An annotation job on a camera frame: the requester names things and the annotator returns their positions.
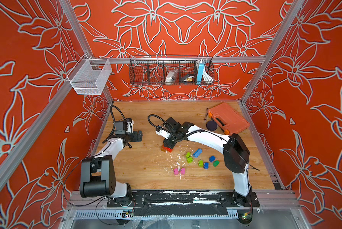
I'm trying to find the small red lego brick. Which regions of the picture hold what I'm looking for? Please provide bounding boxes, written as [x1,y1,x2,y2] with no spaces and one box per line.
[161,145,173,153]

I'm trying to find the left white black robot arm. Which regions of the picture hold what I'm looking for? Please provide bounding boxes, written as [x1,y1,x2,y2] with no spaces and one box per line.
[79,105,143,201]

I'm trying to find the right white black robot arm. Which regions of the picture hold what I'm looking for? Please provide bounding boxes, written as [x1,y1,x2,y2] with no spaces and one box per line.
[147,114,252,197]

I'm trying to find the long blue lego brick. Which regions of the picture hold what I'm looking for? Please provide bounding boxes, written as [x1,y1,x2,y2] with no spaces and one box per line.
[192,148,202,158]

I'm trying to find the dark green lego brick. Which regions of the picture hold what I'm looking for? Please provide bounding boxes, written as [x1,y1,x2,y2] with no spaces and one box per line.
[213,160,220,167]

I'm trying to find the screwdriver bit beside case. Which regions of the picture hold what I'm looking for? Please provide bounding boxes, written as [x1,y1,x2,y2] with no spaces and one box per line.
[203,108,209,121]

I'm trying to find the dark round disc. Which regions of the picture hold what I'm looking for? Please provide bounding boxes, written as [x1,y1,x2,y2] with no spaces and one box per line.
[206,120,218,131]

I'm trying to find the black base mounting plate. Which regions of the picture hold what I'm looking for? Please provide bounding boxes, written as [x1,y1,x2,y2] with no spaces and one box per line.
[107,190,260,216]

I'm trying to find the orange plastic tool case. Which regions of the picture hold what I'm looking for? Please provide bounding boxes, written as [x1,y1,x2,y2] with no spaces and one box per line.
[207,103,250,135]

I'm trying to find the grey plastic bag in basket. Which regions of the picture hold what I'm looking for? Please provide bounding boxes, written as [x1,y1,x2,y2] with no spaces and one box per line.
[165,69,179,85]

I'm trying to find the black item in basket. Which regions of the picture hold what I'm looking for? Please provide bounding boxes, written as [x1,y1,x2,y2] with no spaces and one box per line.
[180,74,194,83]

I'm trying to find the light blue box in basket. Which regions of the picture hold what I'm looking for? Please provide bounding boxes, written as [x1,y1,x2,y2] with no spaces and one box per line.
[196,62,204,85]

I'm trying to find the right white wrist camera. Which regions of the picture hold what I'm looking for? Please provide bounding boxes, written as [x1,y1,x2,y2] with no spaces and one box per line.
[155,128,171,139]

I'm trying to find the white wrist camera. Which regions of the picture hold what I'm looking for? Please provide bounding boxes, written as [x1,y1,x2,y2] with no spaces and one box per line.
[125,118,134,135]
[155,128,171,139]

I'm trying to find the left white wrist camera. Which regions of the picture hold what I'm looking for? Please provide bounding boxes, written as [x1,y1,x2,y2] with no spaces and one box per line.
[125,118,134,135]

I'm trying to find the black wire wall basket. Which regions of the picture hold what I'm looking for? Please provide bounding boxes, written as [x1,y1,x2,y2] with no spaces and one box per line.
[129,55,215,86]

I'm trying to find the white cable bundle in basket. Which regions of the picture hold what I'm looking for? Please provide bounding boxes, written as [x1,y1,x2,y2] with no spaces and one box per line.
[202,66,214,85]

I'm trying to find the clear acrylic wall box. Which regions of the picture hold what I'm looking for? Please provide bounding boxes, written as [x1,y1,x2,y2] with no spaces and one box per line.
[68,59,112,95]

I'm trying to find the white slotted cable duct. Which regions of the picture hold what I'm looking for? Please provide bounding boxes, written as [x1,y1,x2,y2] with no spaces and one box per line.
[74,210,133,219]

